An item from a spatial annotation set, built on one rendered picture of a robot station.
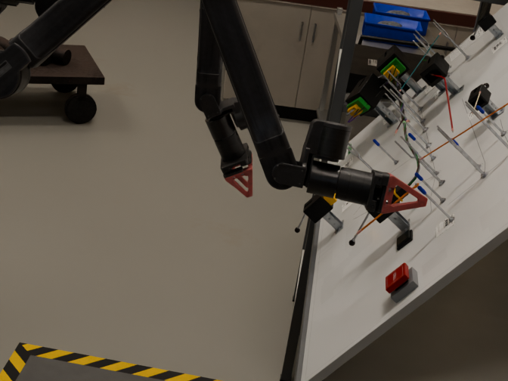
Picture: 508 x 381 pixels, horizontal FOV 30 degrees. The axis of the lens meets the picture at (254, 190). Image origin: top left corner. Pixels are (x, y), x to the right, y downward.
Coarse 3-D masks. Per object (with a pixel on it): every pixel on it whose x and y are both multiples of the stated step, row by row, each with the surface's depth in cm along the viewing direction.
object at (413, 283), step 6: (414, 270) 180; (414, 276) 178; (408, 282) 177; (414, 282) 176; (402, 288) 177; (408, 288) 177; (414, 288) 176; (396, 294) 177; (402, 294) 177; (396, 300) 178
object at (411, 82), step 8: (392, 48) 265; (384, 56) 266; (392, 56) 260; (400, 56) 263; (384, 64) 262; (408, 64) 264; (408, 80) 268; (416, 88) 269; (424, 88) 266; (416, 96) 268
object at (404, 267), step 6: (402, 264) 180; (396, 270) 180; (402, 270) 178; (408, 270) 179; (390, 276) 180; (396, 276) 178; (402, 276) 176; (408, 276) 177; (390, 282) 178; (396, 282) 177; (402, 282) 176; (390, 288) 177; (396, 288) 177
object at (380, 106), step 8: (360, 80) 268; (368, 80) 261; (376, 80) 263; (360, 88) 260; (368, 88) 260; (376, 88) 262; (384, 88) 263; (352, 96) 261; (360, 96) 259; (368, 96) 260; (376, 96) 261; (376, 104) 260; (384, 112) 264; (392, 120) 265
